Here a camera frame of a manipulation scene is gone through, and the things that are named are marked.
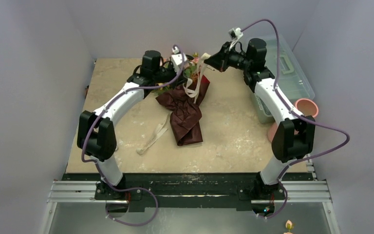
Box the cream ribbon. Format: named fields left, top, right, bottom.
left=136, top=52, right=216, bottom=156

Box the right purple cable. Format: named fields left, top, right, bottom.
left=240, top=19, right=351, bottom=220

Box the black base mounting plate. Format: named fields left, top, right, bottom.
left=61, top=173, right=314, bottom=214

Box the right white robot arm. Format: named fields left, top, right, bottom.
left=204, top=38, right=315, bottom=198

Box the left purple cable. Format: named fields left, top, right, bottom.
left=80, top=44, right=186, bottom=227

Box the aluminium rail frame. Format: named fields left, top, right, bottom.
left=40, top=162, right=340, bottom=234

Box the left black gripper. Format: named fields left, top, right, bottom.
left=153, top=62, right=189, bottom=90

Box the flower bouquet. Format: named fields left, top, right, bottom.
left=151, top=53, right=211, bottom=147

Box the clear plastic storage box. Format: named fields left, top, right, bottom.
left=251, top=34, right=315, bottom=124

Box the purple cable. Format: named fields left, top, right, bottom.
left=80, top=44, right=186, bottom=227
left=240, top=19, right=351, bottom=220

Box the pink cylindrical vase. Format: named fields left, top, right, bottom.
left=267, top=98, right=319, bottom=142

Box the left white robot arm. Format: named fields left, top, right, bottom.
left=76, top=46, right=188, bottom=199

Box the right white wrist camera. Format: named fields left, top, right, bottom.
left=228, top=27, right=243, bottom=51

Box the small pink flower bud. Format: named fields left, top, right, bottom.
left=283, top=220, right=294, bottom=234

